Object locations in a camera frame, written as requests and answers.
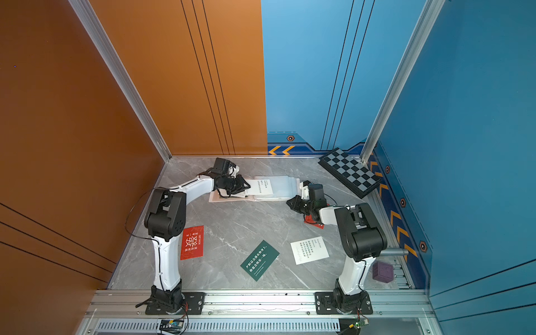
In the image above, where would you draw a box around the red card left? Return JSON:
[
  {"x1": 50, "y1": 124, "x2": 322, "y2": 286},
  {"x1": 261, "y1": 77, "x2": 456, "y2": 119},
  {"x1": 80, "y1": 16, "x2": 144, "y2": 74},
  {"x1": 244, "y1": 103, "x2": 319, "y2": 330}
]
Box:
[{"x1": 180, "y1": 226, "x2": 205, "y2": 260}]

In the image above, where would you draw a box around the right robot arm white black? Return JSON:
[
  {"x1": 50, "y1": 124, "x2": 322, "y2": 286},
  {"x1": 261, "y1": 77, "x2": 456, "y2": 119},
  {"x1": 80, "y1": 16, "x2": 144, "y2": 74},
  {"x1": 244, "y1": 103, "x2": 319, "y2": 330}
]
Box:
[{"x1": 286, "y1": 181, "x2": 387, "y2": 315}]

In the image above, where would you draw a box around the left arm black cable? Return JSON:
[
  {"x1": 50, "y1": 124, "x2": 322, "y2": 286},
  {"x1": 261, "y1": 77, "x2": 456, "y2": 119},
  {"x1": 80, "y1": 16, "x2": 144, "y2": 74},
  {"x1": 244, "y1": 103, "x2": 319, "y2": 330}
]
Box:
[{"x1": 124, "y1": 190, "x2": 158, "y2": 241}]

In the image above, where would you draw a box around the purple box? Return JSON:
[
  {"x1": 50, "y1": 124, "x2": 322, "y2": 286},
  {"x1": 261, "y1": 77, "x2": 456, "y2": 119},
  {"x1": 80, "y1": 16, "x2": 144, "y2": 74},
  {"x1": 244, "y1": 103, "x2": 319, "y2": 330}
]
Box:
[{"x1": 372, "y1": 262, "x2": 394, "y2": 283}]

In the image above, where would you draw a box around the left circuit board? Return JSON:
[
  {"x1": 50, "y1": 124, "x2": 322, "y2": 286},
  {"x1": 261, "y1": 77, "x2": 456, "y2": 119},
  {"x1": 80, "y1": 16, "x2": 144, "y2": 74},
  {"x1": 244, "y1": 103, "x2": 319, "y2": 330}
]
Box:
[{"x1": 157, "y1": 319, "x2": 185, "y2": 335}]

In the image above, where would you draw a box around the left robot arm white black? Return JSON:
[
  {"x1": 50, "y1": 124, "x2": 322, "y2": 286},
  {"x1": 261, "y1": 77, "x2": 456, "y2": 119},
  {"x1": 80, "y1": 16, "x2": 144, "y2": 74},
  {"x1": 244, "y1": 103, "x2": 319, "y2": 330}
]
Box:
[{"x1": 138, "y1": 158, "x2": 251, "y2": 315}]

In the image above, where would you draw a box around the circuit board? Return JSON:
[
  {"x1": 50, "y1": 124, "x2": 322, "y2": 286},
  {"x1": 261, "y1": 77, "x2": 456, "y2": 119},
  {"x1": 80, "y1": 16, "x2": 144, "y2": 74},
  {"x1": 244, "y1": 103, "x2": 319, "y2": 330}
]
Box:
[
  {"x1": 157, "y1": 319, "x2": 185, "y2": 335},
  {"x1": 347, "y1": 316, "x2": 369, "y2": 334}
]

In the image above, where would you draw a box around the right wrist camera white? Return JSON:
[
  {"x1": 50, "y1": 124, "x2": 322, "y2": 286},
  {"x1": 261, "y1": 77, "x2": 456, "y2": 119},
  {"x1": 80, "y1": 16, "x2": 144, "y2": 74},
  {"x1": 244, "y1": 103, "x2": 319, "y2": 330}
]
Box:
[{"x1": 300, "y1": 180, "x2": 311, "y2": 200}]

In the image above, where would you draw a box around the aluminium front rail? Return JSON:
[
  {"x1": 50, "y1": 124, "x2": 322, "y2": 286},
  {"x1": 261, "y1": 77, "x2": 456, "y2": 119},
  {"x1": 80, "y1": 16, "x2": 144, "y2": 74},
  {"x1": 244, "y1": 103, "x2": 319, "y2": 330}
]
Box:
[{"x1": 83, "y1": 289, "x2": 435, "y2": 319}]

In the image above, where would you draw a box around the right aluminium corner post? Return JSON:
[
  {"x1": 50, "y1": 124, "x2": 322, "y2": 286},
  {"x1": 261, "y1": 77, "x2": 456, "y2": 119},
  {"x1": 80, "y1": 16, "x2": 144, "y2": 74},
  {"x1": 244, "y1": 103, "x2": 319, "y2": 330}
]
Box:
[{"x1": 360, "y1": 0, "x2": 445, "y2": 164}]

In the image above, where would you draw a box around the dark green card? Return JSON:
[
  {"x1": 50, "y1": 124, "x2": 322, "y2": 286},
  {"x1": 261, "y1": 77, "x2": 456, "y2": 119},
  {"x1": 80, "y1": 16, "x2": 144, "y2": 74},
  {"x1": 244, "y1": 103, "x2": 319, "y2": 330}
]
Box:
[{"x1": 240, "y1": 240, "x2": 280, "y2": 281}]

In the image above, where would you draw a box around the white card small text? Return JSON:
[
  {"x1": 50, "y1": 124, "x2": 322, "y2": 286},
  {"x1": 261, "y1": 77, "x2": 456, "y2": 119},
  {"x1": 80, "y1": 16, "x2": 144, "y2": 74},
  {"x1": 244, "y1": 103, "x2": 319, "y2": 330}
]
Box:
[{"x1": 290, "y1": 237, "x2": 329, "y2": 265}]

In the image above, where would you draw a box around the right circuit board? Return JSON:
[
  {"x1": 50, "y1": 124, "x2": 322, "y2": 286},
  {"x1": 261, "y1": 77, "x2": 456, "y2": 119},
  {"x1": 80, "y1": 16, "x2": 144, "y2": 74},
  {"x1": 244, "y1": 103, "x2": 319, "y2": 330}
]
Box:
[{"x1": 347, "y1": 316, "x2": 369, "y2": 334}]

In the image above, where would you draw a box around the black white checkerboard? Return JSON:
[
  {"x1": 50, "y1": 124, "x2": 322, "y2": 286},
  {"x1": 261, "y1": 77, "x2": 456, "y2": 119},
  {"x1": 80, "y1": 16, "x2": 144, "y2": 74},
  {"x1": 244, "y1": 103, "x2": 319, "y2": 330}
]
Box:
[{"x1": 319, "y1": 148, "x2": 381, "y2": 198}]

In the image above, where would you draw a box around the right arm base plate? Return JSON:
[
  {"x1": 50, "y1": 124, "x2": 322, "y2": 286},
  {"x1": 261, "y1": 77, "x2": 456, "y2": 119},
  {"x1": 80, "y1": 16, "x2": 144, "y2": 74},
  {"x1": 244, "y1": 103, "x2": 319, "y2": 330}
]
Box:
[{"x1": 314, "y1": 291, "x2": 374, "y2": 315}]

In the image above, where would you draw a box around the left aluminium corner post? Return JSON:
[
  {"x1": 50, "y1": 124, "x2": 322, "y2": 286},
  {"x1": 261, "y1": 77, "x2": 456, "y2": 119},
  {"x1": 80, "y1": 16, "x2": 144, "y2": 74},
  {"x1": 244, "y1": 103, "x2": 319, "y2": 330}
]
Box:
[{"x1": 68, "y1": 0, "x2": 173, "y2": 163}]

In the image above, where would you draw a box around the red card right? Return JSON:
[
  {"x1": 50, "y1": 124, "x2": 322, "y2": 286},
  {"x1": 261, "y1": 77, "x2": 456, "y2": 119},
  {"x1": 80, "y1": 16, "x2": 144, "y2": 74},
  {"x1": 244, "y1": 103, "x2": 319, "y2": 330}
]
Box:
[{"x1": 304, "y1": 215, "x2": 325, "y2": 229}]

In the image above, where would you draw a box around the aluminium corner post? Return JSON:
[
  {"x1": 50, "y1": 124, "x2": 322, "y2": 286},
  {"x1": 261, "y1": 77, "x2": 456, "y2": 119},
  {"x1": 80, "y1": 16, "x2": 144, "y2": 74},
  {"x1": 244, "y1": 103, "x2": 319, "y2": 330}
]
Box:
[
  {"x1": 360, "y1": 0, "x2": 445, "y2": 164},
  {"x1": 68, "y1": 0, "x2": 173, "y2": 163}
]

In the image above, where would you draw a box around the red card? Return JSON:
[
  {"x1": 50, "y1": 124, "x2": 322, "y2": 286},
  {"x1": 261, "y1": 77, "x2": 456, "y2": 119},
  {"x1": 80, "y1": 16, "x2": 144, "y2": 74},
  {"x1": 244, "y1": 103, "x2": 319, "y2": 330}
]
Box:
[
  {"x1": 304, "y1": 215, "x2": 325, "y2": 229},
  {"x1": 180, "y1": 226, "x2": 205, "y2": 260}
]

